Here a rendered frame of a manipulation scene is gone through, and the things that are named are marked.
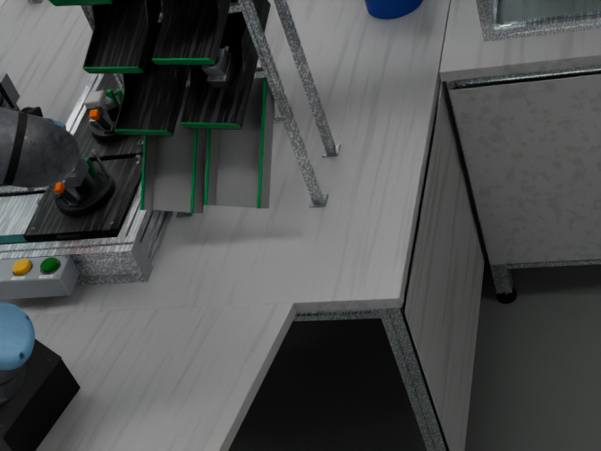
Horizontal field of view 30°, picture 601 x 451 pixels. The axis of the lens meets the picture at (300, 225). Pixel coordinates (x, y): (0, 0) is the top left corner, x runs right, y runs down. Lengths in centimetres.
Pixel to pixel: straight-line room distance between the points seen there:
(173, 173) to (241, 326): 37
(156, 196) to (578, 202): 116
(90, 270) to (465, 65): 102
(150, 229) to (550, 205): 110
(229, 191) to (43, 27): 137
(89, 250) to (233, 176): 36
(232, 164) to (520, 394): 116
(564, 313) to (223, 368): 133
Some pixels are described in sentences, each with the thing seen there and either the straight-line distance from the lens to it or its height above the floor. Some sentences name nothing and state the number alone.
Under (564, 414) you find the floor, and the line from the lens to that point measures 307.
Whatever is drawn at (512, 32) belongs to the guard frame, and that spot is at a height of 87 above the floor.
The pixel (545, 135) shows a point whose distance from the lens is 288.
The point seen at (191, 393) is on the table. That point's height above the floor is 86.
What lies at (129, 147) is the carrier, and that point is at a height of 97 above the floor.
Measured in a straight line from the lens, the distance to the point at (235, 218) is 255.
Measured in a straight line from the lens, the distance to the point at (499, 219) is 309.
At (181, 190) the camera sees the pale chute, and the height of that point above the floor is 102.
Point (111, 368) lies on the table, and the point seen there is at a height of 86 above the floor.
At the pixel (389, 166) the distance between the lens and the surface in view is 253.
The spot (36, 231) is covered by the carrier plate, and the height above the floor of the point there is 97.
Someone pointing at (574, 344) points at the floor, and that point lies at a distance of 322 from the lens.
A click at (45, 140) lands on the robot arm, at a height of 154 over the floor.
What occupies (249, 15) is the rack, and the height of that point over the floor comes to 137.
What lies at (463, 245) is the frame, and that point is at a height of 42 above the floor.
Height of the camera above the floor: 247
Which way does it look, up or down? 41 degrees down
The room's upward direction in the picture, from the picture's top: 21 degrees counter-clockwise
